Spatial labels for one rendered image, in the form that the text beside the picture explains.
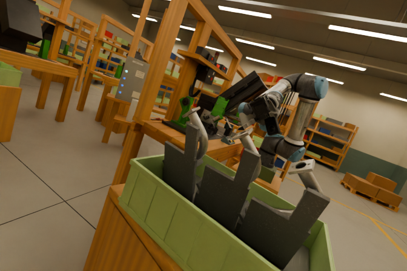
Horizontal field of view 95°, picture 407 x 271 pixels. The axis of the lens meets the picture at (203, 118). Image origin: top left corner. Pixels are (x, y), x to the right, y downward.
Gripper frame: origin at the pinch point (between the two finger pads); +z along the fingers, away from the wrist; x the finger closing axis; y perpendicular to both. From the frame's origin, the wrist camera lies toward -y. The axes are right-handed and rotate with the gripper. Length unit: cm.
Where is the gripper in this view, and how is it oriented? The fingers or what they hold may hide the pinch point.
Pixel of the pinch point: (257, 124)
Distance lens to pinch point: 66.5
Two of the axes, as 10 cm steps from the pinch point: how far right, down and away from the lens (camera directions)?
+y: -4.7, -8.8, -0.3
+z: -5.2, 3.1, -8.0
